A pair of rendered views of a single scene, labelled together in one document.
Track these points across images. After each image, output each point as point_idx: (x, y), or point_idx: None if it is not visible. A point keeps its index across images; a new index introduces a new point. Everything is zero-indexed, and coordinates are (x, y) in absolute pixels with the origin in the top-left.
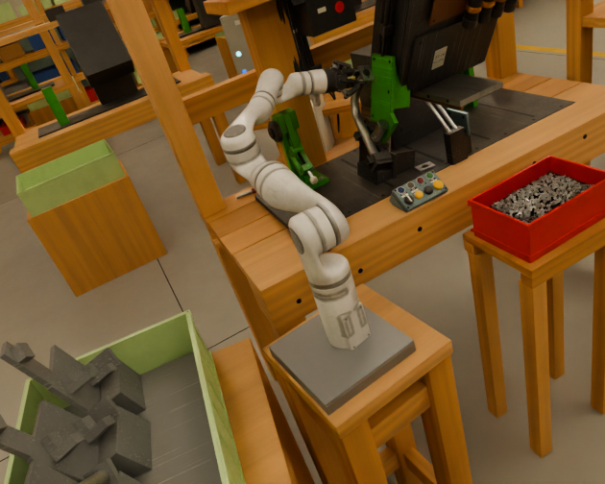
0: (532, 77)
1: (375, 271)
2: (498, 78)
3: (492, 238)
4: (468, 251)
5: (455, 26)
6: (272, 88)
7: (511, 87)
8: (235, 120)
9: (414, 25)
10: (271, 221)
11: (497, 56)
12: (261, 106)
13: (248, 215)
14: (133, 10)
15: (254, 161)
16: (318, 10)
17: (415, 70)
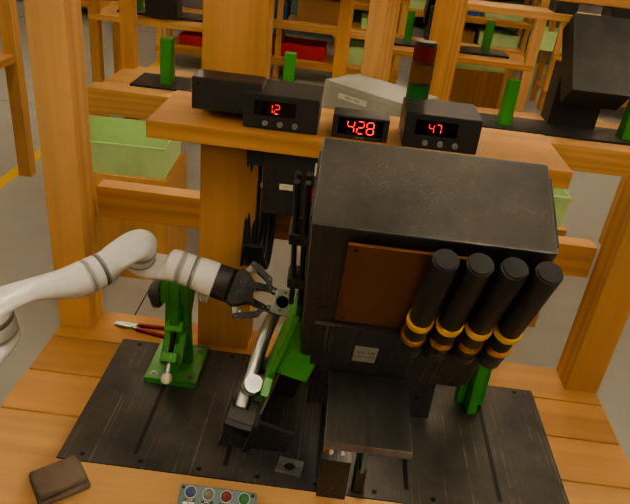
0: (600, 420)
1: None
2: (563, 384)
3: None
4: None
5: (392, 336)
6: (116, 261)
7: (555, 415)
8: (9, 285)
9: (312, 306)
10: (88, 391)
11: (573, 358)
12: (69, 281)
13: (88, 360)
14: (53, 67)
15: None
16: (280, 185)
17: (319, 350)
